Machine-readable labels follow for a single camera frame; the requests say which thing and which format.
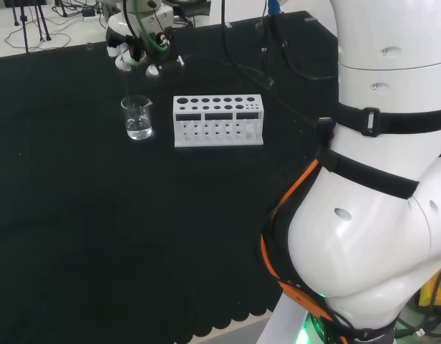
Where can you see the yellow stop button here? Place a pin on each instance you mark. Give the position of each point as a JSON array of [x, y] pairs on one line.
[[430, 290]]

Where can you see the clear glass beaker with water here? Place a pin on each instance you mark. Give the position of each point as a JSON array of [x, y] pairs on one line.
[[138, 130]]

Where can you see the clear glass rod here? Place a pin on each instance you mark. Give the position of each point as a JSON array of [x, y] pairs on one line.
[[127, 84]]

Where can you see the black bench cloth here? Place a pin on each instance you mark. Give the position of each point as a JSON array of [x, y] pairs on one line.
[[99, 215]]

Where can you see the white test tube rack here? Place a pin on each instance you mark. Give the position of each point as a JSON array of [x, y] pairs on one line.
[[217, 141]]

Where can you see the clear tape piece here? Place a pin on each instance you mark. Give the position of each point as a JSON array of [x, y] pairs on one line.
[[89, 46], [310, 20]]

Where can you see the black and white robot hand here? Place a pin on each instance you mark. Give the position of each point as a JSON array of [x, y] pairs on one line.
[[159, 68]]

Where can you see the black tripod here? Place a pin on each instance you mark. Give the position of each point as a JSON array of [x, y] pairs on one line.
[[25, 21]]

